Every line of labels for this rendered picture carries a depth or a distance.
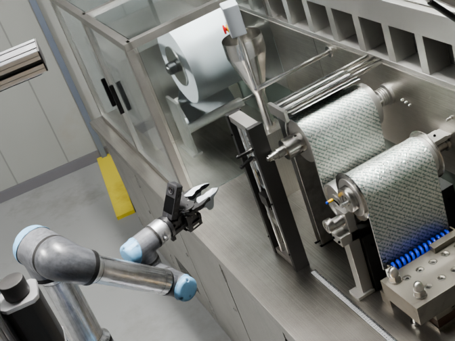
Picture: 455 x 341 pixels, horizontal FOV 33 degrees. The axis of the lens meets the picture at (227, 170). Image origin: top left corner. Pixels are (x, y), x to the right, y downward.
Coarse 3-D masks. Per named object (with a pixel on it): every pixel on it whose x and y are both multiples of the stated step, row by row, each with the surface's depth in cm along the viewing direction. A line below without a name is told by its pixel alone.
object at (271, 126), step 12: (252, 60) 258; (264, 60) 263; (240, 72) 263; (264, 72) 266; (252, 84) 266; (264, 96) 271; (264, 108) 272; (264, 120) 275; (276, 120) 281; (276, 132) 275; (276, 144) 277; (288, 168) 283; (288, 180) 284; (288, 192) 286
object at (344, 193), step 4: (340, 188) 210; (344, 188) 209; (348, 188) 209; (340, 192) 211; (344, 192) 209; (348, 192) 208; (352, 192) 208; (340, 196) 213; (344, 196) 211; (348, 196) 207; (352, 196) 207; (340, 200) 214; (344, 200) 211; (352, 200) 207; (356, 200) 208; (352, 204) 208; (356, 204) 208; (348, 208) 212; (352, 208) 209; (356, 208) 209
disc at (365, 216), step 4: (340, 176) 211; (344, 176) 208; (348, 176) 207; (336, 180) 215; (348, 180) 207; (352, 180) 206; (352, 184) 206; (356, 184) 205; (356, 188) 205; (360, 192) 204; (360, 196) 205; (364, 200) 204; (364, 204) 205; (364, 208) 207; (368, 208) 206; (364, 212) 208; (368, 212) 206; (356, 216) 215; (360, 216) 212; (364, 216) 209; (368, 216) 207; (364, 220) 211
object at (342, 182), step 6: (420, 138) 214; (426, 144) 212; (432, 150) 212; (438, 162) 213; (438, 168) 214; (342, 180) 210; (342, 186) 213; (348, 186) 209; (354, 192) 207; (360, 198) 206; (360, 204) 207; (360, 210) 209
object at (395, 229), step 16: (416, 192) 212; (432, 192) 215; (400, 208) 212; (416, 208) 214; (432, 208) 217; (384, 224) 211; (400, 224) 214; (416, 224) 216; (432, 224) 219; (384, 240) 213; (400, 240) 216; (416, 240) 219; (384, 256) 215
